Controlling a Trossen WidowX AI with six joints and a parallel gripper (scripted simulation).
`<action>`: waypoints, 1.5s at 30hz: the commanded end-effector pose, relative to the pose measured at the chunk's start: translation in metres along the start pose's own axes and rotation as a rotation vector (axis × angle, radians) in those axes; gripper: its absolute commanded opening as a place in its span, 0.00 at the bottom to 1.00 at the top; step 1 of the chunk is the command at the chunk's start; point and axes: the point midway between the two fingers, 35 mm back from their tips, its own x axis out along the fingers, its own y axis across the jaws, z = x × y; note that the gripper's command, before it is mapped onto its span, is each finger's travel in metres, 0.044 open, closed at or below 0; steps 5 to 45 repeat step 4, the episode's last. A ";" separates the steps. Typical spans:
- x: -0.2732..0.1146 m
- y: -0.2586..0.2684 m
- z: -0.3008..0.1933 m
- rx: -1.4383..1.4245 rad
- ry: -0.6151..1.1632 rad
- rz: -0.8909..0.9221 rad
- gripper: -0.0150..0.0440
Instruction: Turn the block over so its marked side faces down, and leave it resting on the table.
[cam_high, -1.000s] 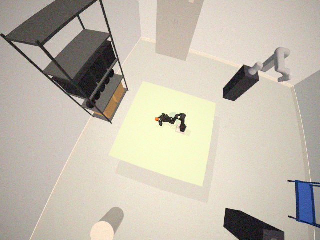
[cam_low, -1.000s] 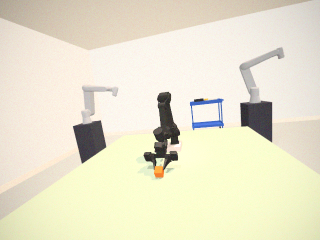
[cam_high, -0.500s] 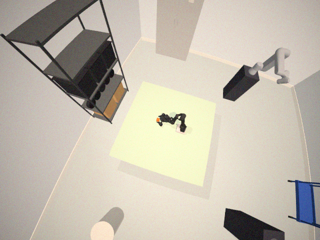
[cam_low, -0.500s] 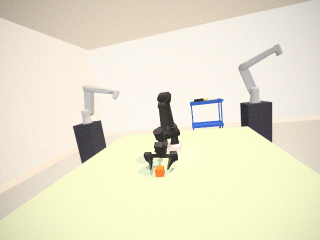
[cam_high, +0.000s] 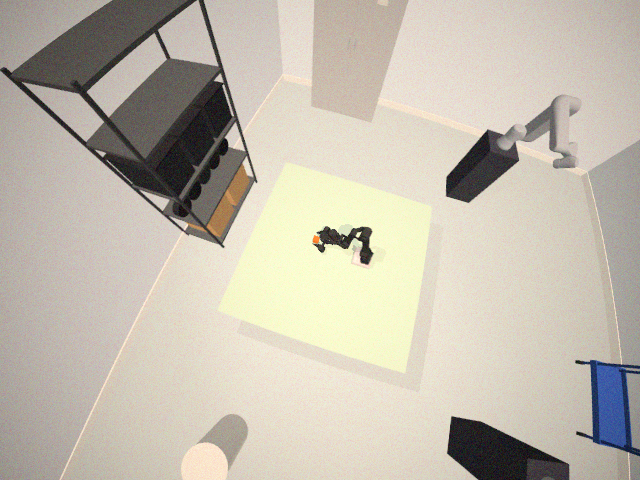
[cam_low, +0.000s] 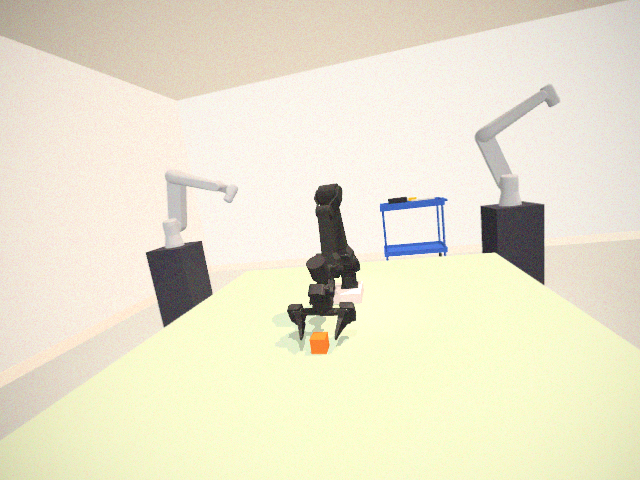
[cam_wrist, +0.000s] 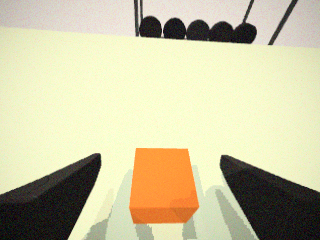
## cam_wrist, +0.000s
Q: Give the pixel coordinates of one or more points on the orange block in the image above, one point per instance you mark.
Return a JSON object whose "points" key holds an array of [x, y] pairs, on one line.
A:
{"points": [[163, 189]]}

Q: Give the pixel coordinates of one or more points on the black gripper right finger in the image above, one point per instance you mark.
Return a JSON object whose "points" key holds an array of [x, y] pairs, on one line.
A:
{"points": [[277, 209]]}

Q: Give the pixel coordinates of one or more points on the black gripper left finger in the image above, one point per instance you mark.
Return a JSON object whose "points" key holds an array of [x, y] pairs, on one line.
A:
{"points": [[48, 208]]}

